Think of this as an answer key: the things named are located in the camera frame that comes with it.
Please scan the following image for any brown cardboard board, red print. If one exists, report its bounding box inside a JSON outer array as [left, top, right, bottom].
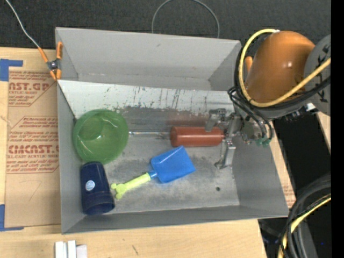
[[0, 46, 297, 230]]

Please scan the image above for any green plastic bowl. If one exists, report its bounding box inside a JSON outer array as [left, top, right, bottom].
[[72, 109, 130, 165]]

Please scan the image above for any blue toy shovel, yellow-green handle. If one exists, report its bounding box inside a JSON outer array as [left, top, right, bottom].
[[110, 145, 197, 200]]

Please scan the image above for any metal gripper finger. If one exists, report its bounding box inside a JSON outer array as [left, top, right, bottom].
[[214, 139, 237, 169], [205, 108, 231, 132]]

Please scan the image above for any grey metal bin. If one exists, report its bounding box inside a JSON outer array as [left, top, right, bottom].
[[55, 27, 290, 235]]

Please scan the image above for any dark blue cup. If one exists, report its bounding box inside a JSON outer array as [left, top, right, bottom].
[[79, 161, 116, 216]]

